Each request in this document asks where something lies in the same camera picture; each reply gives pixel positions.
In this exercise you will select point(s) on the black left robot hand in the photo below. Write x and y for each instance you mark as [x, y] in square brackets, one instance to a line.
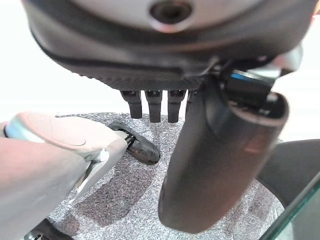
[155, 57]

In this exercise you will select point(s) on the dark robot foot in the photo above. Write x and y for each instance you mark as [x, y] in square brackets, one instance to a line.
[47, 231]
[145, 150]

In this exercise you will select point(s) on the black rounded table base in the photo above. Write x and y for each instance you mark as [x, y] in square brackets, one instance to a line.
[292, 167]

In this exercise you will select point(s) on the glass table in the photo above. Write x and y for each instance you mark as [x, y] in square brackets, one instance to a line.
[300, 215]

